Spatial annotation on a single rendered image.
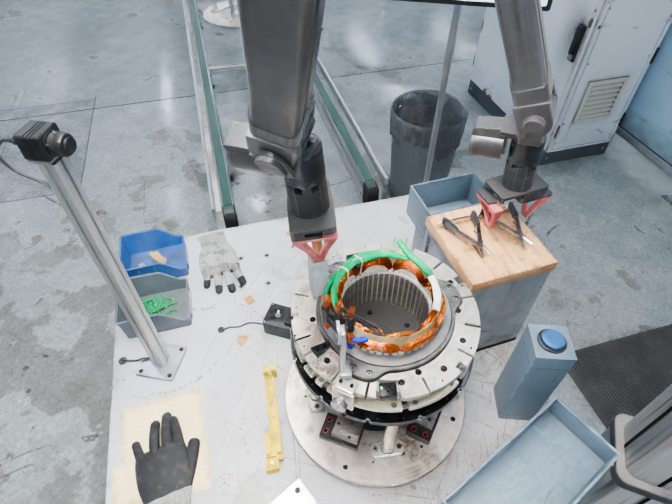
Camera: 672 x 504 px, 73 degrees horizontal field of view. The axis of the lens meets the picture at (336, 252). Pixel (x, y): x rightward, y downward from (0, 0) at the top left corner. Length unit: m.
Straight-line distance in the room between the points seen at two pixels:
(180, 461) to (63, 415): 1.18
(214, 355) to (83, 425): 1.05
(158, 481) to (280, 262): 0.60
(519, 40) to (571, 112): 2.29
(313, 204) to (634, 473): 0.69
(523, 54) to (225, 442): 0.89
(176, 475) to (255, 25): 0.85
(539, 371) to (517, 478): 0.22
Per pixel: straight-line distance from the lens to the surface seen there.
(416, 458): 1.00
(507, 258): 0.96
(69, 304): 2.49
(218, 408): 1.07
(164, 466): 1.03
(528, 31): 0.77
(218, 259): 1.29
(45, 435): 2.16
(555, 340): 0.90
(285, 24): 0.34
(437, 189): 1.13
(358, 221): 1.40
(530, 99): 0.81
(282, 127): 0.47
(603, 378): 2.23
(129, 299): 0.96
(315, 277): 0.76
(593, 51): 2.90
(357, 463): 0.98
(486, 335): 1.11
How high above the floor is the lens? 1.73
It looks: 47 degrees down
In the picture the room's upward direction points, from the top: straight up
